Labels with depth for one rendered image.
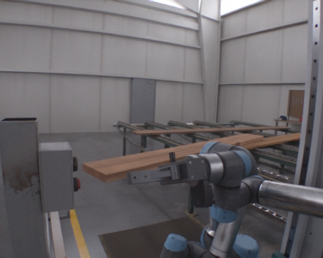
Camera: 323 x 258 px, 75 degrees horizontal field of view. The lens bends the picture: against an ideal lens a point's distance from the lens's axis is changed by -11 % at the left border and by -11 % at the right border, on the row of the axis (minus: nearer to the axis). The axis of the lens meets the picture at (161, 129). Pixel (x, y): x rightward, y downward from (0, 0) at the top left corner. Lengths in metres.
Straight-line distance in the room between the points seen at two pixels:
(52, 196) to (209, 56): 10.92
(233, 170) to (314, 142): 0.40
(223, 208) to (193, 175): 0.19
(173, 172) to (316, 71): 0.64
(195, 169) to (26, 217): 0.33
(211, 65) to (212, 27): 1.77
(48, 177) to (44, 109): 8.35
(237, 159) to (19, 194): 0.48
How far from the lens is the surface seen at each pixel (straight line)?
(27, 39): 8.99
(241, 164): 0.62
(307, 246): 1.07
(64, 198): 0.44
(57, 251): 0.59
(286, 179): 1.77
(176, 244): 0.87
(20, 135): 0.41
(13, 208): 0.45
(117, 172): 1.35
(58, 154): 0.41
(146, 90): 9.41
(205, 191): 0.55
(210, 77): 11.15
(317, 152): 0.92
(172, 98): 10.13
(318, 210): 0.66
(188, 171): 0.48
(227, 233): 0.87
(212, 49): 11.38
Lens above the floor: 1.35
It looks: 7 degrees down
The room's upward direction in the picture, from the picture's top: 3 degrees clockwise
